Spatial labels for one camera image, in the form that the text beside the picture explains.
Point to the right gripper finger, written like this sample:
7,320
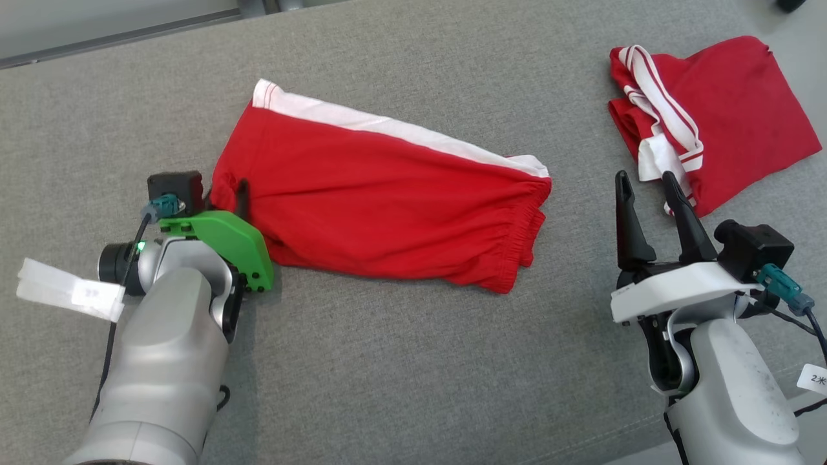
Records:
691,236
632,232

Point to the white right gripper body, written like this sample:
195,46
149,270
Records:
678,287

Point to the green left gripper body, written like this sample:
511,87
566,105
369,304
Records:
226,236

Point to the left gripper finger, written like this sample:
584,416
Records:
243,199

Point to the red Bulls jersey white sleeves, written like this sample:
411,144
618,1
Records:
743,110

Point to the red shorts white stripe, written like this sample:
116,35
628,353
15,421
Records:
387,206

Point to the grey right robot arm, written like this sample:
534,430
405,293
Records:
730,387

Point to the grey fabric sofa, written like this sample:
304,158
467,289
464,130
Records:
387,387

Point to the small black floor object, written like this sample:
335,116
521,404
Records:
791,5

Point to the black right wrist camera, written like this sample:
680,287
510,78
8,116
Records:
753,248

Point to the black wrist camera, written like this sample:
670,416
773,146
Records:
174,184
753,248

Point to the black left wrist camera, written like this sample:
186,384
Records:
174,184

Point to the grey cylinder post foot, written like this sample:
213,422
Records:
291,4
252,6

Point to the grey wall base rail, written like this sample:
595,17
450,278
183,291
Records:
116,37

